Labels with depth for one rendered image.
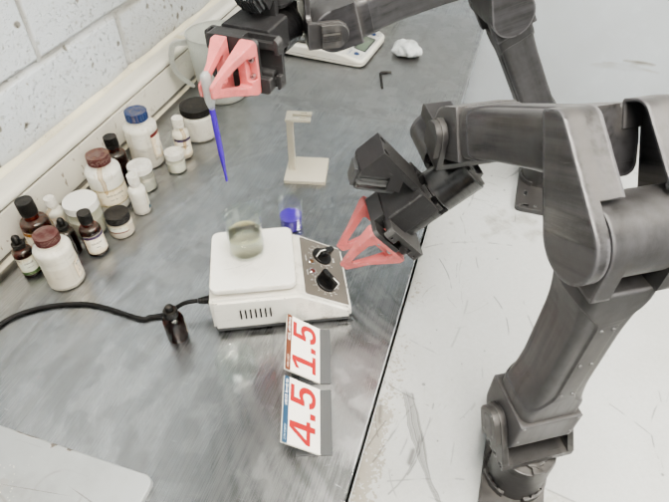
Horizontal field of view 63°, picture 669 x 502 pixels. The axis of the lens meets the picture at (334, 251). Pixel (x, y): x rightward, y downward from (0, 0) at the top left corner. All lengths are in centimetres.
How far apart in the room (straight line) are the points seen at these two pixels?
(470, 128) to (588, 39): 153
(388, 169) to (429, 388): 31
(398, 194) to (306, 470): 35
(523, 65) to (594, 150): 54
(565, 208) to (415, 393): 42
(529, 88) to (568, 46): 113
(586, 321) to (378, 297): 45
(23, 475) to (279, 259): 41
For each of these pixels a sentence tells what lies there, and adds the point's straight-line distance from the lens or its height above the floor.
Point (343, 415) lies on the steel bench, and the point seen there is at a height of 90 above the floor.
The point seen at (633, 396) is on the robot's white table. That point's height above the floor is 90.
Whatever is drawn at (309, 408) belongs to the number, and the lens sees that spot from 73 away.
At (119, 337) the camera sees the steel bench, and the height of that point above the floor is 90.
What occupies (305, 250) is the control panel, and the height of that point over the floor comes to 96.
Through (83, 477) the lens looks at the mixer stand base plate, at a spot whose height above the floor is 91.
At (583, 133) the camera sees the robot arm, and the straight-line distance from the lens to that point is 41.
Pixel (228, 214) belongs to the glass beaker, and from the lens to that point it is 78.
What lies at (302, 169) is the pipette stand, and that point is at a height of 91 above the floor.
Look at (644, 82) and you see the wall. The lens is 217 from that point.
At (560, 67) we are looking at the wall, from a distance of 213.
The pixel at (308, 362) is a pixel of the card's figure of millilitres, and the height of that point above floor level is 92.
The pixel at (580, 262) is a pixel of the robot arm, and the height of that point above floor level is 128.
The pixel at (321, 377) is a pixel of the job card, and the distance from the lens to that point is 76.
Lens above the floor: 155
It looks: 45 degrees down
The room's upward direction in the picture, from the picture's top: straight up
